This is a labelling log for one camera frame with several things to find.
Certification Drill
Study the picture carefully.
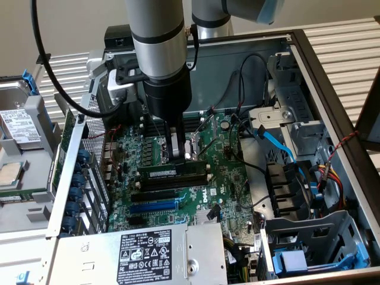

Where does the yellow black wire bundle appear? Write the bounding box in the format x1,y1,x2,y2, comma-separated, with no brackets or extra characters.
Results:
222,236,261,285

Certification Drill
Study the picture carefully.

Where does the black rectangular box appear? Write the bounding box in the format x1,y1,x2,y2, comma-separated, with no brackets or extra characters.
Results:
104,25,134,50

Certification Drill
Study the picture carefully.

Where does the blue plastic disk carrier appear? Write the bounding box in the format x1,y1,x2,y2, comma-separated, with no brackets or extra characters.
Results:
272,239,372,277

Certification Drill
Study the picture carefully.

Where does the blue SATA wire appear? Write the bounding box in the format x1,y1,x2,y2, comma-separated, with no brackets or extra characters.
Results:
255,123,324,201

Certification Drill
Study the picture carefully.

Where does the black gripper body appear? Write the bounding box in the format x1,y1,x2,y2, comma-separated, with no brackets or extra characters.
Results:
142,69,193,121

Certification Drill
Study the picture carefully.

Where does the blue expansion slot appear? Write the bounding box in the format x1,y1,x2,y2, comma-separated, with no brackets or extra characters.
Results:
129,199,179,213

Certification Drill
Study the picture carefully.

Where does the green RAM stick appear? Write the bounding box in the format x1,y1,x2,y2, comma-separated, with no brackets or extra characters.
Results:
0,194,33,204
137,160,208,181

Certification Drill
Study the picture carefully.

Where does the grey open PC case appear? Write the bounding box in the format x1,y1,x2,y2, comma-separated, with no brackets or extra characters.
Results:
46,28,380,285

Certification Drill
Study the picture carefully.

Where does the blue disk carrier rail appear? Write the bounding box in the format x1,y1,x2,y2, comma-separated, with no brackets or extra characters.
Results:
21,69,41,96

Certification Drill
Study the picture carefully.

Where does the silver chipset heatsink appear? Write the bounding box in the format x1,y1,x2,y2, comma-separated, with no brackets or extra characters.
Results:
194,209,222,226

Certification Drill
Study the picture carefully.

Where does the CPU socket locking lever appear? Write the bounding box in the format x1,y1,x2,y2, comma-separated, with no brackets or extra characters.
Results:
195,113,215,134
198,138,217,157

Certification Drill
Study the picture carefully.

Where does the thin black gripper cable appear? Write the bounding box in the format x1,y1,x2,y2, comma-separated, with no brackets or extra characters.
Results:
184,25,200,71

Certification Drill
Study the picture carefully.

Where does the black plastic fan shroud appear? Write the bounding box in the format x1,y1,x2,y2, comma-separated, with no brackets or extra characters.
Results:
265,161,312,220

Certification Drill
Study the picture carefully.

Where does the green graphics card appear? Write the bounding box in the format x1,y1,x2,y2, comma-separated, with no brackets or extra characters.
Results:
50,87,77,194

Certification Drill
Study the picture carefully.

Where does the thick black camera cable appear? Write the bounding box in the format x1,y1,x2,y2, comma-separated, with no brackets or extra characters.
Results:
31,0,124,118

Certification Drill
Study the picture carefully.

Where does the red black twisted wire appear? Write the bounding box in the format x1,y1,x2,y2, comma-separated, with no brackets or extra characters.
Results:
326,130,360,166
88,124,122,161

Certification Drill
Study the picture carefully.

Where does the grey metal disk bay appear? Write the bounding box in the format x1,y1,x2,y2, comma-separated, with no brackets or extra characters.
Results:
261,210,372,280

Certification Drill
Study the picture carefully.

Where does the dark flat panel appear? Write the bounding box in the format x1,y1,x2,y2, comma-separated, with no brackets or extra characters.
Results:
354,66,380,153

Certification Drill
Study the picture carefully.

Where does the metal port block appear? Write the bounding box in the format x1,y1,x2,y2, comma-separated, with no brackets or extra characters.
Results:
100,141,120,182

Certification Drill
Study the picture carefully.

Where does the black angled plug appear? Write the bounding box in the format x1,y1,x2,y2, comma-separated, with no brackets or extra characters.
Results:
207,204,222,221

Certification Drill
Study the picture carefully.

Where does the silver power supply unit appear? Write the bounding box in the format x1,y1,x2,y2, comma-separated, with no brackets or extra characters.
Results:
49,222,229,285

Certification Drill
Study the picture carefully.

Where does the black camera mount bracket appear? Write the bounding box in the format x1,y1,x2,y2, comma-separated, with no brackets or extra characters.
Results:
115,64,148,86

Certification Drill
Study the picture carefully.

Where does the silver hard disk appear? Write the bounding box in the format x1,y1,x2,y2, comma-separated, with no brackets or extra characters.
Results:
0,80,42,151

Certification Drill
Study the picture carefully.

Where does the metal socket cover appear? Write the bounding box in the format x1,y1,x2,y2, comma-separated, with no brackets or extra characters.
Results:
189,130,203,163

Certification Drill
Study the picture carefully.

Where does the grey metal drive cage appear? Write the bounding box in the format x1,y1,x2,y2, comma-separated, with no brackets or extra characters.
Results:
248,52,327,158

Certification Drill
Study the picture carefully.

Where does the long black expansion slot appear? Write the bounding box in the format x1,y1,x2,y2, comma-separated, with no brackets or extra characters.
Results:
130,189,177,204

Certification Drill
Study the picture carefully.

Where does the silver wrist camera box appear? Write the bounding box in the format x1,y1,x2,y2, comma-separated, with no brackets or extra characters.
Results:
107,69,139,105

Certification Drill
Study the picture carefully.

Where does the red yellow power wire bundle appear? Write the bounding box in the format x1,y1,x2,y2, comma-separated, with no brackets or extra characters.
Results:
316,164,347,208

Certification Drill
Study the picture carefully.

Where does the small blue plastic clip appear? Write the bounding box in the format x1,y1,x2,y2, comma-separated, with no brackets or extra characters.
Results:
16,270,32,285

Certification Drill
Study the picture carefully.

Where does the silver CPU chip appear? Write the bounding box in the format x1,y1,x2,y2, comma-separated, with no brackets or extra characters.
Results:
0,161,24,188

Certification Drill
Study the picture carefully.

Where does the pale blue block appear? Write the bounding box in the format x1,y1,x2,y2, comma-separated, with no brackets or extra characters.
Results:
281,251,308,273

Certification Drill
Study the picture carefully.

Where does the green Dell motherboard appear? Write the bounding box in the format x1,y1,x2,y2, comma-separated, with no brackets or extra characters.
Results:
106,111,262,234

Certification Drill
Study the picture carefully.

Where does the CPU socket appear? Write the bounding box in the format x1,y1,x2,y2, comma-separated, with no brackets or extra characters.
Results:
160,130,201,169

